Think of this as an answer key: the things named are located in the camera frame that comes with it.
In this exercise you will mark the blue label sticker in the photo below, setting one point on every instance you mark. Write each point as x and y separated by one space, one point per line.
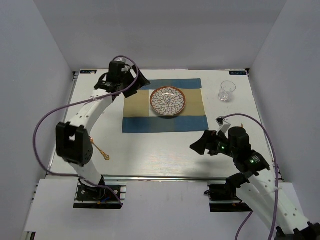
88 71
238 73

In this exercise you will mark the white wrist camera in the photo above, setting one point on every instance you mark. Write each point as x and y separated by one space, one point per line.
223 125
126 67

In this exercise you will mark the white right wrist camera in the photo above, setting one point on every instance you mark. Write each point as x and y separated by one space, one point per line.
223 125

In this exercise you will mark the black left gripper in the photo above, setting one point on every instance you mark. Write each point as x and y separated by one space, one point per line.
142 82

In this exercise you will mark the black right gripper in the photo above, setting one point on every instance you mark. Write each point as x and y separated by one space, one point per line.
199 146

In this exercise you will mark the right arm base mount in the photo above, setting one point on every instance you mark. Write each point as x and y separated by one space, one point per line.
221 201

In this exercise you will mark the blue label sticker left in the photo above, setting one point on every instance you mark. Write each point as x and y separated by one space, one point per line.
88 71

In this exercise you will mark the blue yellow striped cloth placemat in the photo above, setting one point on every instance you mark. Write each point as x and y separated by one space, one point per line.
139 117

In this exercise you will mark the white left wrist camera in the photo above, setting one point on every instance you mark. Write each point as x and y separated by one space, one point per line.
126 67

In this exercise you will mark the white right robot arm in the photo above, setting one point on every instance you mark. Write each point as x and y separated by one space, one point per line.
255 185

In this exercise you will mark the floral patterned ceramic plate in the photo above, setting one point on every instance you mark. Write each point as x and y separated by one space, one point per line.
167 101

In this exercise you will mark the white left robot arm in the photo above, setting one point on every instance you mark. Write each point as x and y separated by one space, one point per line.
73 143

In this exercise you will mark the blue label sticker right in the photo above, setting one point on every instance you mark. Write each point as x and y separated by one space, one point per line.
238 73

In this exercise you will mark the gold fork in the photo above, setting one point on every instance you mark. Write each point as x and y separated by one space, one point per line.
105 156

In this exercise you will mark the clear drinking glass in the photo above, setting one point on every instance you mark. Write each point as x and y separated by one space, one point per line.
226 91

